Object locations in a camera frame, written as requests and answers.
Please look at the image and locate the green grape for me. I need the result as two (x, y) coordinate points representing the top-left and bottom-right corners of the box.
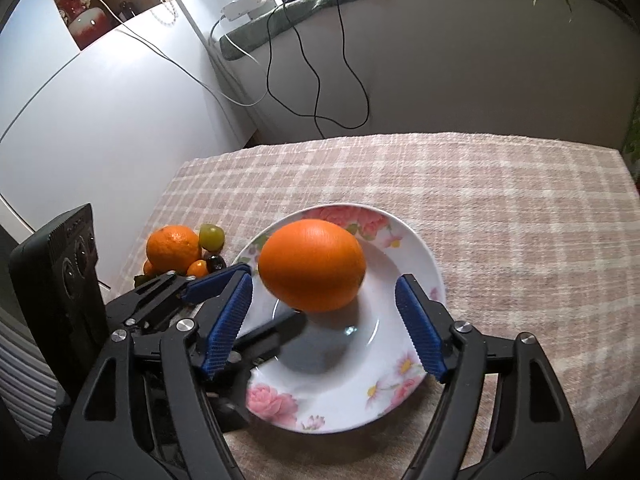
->
(199, 224), (225, 253)

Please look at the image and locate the white cabinet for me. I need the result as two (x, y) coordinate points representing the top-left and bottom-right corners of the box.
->
(0, 0), (258, 241)

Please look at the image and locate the white floral plate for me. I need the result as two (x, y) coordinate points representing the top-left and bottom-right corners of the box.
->
(231, 203), (447, 435)

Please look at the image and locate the white cable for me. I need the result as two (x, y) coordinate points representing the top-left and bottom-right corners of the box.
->
(0, 0), (271, 143)

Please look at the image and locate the beige sofa backrest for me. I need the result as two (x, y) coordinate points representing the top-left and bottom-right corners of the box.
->
(210, 0), (636, 153)

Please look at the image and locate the large smooth orange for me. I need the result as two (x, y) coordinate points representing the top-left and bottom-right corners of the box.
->
(257, 219), (367, 313)

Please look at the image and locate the white power strip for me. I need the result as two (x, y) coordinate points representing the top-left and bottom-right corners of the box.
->
(221, 0), (283, 22)

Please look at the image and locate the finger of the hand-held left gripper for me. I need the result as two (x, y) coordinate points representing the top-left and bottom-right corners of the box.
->
(227, 310), (308, 366)
(106, 262), (252, 333)

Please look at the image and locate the black cable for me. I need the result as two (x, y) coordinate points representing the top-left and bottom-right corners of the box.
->
(312, 0), (372, 131)
(264, 0), (326, 138)

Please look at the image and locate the red and white container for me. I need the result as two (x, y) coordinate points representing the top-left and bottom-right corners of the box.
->
(67, 7), (121, 46)

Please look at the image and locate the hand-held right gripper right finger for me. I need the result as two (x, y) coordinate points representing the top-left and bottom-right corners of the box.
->
(395, 274), (588, 480)

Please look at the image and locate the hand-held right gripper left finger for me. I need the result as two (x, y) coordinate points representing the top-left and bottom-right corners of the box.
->
(52, 270), (256, 480)

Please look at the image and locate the large bumpy mandarin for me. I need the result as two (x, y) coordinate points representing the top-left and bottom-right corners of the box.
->
(146, 225), (202, 277)

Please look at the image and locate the red floral jar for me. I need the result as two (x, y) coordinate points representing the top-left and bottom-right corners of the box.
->
(56, 0), (93, 23)

